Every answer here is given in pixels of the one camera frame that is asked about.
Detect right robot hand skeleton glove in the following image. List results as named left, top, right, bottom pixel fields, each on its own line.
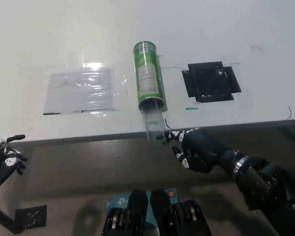
left=155, top=127, right=239, bottom=177

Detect left robot hand skeleton glove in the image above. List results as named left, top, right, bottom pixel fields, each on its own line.
left=0, top=134, right=29, bottom=198

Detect clear plastic chips tray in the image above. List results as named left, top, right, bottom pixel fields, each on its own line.
left=140, top=99, right=170, bottom=158

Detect green chips can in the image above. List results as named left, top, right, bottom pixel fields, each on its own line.
left=132, top=40, right=168, bottom=114

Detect black floor tape patch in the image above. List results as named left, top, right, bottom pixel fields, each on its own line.
left=15, top=205, right=48, bottom=231

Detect black tape square patch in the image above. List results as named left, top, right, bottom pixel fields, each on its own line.
left=181, top=61, right=242, bottom=103

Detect clear taped plastic sheet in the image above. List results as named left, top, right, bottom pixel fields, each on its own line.
left=43, top=68, right=114, bottom=115

